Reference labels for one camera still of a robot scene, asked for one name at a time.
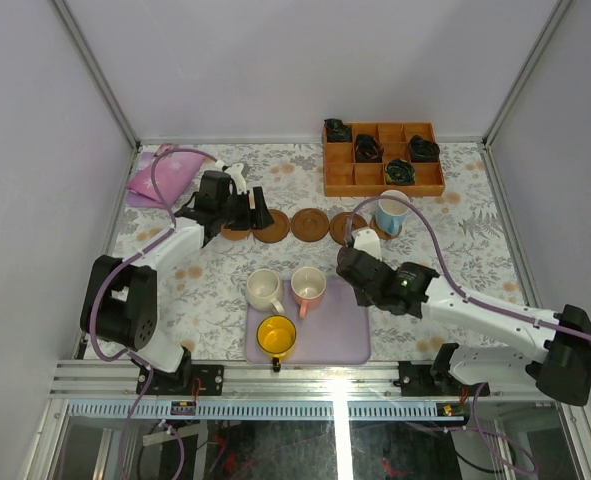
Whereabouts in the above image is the dark wooden grooved coaster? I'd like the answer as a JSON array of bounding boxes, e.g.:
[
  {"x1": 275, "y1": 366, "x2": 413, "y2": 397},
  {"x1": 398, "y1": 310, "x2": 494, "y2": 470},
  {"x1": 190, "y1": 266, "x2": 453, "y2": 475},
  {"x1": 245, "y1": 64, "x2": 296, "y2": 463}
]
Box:
[
  {"x1": 329, "y1": 212, "x2": 368, "y2": 245},
  {"x1": 252, "y1": 209, "x2": 290, "y2": 244},
  {"x1": 290, "y1": 208, "x2": 330, "y2": 242}
]

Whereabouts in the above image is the aluminium front frame rail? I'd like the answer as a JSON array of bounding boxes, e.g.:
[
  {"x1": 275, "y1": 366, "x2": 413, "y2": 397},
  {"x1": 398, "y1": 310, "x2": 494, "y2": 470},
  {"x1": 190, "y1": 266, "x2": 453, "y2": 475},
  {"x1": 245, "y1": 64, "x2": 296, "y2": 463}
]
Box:
[{"x1": 49, "y1": 358, "x2": 587, "y2": 400}]

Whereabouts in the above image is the light blue ceramic mug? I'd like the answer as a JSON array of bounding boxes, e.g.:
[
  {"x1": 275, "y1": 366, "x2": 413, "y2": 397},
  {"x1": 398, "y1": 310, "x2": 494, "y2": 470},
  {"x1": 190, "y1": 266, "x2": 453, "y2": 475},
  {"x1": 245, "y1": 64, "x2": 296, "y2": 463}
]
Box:
[{"x1": 375, "y1": 190, "x2": 409, "y2": 236}]

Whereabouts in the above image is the pink ceramic mug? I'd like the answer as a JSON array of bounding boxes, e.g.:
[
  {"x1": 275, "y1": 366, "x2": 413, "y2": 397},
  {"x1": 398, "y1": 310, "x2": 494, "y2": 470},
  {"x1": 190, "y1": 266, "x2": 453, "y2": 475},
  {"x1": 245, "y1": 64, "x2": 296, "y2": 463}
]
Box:
[{"x1": 290, "y1": 267, "x2": 327, "y2": 319}]

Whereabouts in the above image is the yellow ceramic mug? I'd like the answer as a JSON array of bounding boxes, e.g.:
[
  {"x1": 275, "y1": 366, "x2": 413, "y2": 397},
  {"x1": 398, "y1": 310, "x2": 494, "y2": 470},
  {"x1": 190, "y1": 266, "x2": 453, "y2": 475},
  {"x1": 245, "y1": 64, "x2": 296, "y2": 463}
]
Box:
[{"x1": 256, "y1": 315, "x2": 297, "y2": 367}]

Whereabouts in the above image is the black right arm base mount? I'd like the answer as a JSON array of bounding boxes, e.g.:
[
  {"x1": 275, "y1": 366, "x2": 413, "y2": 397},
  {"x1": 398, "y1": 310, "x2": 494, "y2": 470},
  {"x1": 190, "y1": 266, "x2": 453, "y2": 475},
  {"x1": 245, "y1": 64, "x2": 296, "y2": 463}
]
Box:
[{"x1": 392, "y1": 343, "x2": 490, "y2": 397}]

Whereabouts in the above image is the light bamboo coaster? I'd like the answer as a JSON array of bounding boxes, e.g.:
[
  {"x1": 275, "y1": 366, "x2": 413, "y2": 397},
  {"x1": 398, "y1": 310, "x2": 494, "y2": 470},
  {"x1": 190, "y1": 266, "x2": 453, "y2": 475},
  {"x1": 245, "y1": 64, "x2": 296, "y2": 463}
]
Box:
[
  {"x1": 369, "y1": 214, "x2": 404, "y2": 240},
  {"x1": 220, "y1": 227, "x2": 251, "y2": 241}
]

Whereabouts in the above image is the pink folded cloth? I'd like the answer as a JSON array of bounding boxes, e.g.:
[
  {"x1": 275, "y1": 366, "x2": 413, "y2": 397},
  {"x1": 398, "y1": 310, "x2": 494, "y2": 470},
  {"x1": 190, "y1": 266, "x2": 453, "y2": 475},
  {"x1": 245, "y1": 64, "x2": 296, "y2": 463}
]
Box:
[{"x1": 126, "y1": 144, "x2": 205, "y2": 209}]

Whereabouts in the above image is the orange wooden compartment tray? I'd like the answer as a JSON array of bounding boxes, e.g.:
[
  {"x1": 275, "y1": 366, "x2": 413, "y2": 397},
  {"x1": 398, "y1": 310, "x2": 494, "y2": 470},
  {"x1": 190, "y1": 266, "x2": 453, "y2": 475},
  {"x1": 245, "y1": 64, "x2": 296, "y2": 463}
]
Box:
[{"x1": 322, "y1": 119, "x2": 446, "y2": 197}]

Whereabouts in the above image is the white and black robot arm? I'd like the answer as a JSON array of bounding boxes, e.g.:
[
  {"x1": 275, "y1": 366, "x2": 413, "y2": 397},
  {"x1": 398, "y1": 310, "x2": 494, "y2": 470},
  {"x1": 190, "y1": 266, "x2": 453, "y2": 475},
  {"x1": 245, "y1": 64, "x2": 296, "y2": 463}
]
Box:
[
  {"x1": 336, "y1": 247, "x2": 591, "y2": 406},
  {"x1": 80, "y1": 168, "x2": 274, "y2": 395}
]

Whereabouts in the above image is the blue slotted cable duct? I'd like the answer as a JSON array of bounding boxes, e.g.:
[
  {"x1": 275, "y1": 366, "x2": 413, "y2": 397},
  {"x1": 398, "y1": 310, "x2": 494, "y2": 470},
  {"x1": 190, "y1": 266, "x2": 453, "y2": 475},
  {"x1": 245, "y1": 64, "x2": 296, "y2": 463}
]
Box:
[{"x1": 69, "y1": 400, "x2": 464, "y2": 422}]

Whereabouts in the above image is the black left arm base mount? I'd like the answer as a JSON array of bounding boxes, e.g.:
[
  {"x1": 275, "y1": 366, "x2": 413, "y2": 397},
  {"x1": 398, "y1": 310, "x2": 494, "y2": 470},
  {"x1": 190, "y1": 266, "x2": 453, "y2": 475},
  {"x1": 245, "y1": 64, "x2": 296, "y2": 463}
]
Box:
[{"x1": 146, "y1": 347, "x2": 225, "y2": 397}]

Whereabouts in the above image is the lavender plastic serving tray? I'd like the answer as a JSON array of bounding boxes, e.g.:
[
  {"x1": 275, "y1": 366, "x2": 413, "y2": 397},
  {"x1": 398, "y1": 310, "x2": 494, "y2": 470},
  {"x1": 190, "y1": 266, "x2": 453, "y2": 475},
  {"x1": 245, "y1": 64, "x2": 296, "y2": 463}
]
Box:
[{"x1": 243, "y1": 278, "x2": 373, "y2": 366}]

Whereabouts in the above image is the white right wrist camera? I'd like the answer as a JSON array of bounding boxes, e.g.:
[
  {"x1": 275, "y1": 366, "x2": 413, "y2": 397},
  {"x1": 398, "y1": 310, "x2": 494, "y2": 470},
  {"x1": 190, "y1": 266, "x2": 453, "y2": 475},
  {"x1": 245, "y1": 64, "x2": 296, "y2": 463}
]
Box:
[{"x1": 344, "y1": 228, "x2": 382, "y2": 260}]

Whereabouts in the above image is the white ceramic mug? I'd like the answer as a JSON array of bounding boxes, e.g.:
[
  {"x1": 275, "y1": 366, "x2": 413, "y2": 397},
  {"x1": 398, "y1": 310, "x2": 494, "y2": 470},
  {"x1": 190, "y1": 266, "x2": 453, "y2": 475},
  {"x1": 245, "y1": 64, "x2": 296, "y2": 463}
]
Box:
[{"x1": 245, "y1": 269, "x2": 285, "y2": 315}]

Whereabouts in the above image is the dark floral rolled cloth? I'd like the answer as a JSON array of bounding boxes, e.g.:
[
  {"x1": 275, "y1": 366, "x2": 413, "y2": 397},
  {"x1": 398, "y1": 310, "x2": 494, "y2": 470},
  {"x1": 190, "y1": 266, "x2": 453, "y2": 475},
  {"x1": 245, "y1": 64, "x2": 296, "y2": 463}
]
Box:
[
  {"x1": 324, "y1": 118, "x2": 352, "y2": 143},
  {"x1": 354, "y1": 134, "x2": 384, "y2": 163},
  {"x1": 408, "y1": 135, "x2": 440, "y2": 163},
  {"x1": 384, "y1": 158, "x2": 416, "y2": 186}
]

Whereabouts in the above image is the white floral tablecloth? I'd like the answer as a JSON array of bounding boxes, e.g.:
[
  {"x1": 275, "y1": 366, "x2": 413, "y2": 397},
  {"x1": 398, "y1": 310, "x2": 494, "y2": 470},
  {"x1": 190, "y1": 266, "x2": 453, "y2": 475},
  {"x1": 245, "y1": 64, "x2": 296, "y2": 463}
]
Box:
[{"x1": 83, "y1": 142, "x2": 545, "y2": 361}]

